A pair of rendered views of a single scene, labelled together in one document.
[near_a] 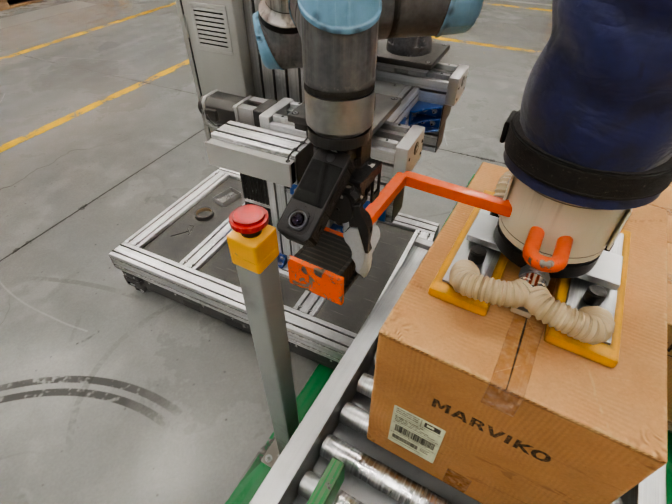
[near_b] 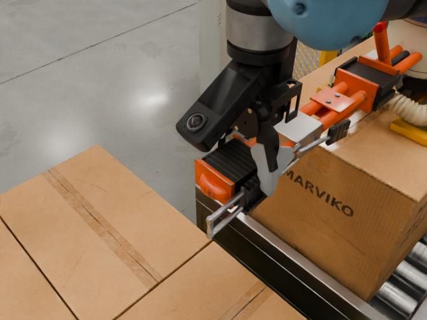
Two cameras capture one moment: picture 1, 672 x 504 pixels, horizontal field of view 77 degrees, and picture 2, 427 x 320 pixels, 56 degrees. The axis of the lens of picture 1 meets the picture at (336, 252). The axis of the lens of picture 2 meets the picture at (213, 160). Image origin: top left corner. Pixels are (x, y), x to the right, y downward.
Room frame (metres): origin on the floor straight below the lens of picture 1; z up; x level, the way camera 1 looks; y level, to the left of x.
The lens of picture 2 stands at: (1.48, -0.58, 1.48)
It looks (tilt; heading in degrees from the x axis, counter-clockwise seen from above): 42 degrees down; 196
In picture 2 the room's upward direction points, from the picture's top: straight up
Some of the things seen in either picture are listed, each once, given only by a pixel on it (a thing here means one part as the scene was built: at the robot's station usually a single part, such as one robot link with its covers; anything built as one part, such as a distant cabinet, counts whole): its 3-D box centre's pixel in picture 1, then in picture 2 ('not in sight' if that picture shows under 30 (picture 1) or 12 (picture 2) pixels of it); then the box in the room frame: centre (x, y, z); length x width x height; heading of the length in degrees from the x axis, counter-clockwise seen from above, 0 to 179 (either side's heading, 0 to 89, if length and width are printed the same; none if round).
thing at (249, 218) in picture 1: (249, 222); not in sight; (0.59, 0.16, 1.02); 0.07 x 0.07 x 0.04
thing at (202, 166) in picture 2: not in sight; (232, 170); (1.07, -0.67, 1.08); 0.08 x 0.07 x 0.05; 150
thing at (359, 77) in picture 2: not in sight; (365, 82); (0.77, -0.49, 1.08); 0.10 x 0.08 x 0.06; 60
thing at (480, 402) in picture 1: (513, 326); (373, 153); (0.56, -0.39, 0.75); 0.60 x 0.40 x 0.40; 150
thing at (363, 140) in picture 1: (341, 168); not in sight; (0.45, -0.01, 1.22); 0.09 x 0.08 x 0.12; 150
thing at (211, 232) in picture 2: not in sight; (286, 171); (1.05, -0.60, 1.08); 0.31 x 0.03 x 0.05; 153
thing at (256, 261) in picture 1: (277, 375); not in sight; (0.59, 0.16, 0.50); 0.07 x 0.07 x 1.00; 61
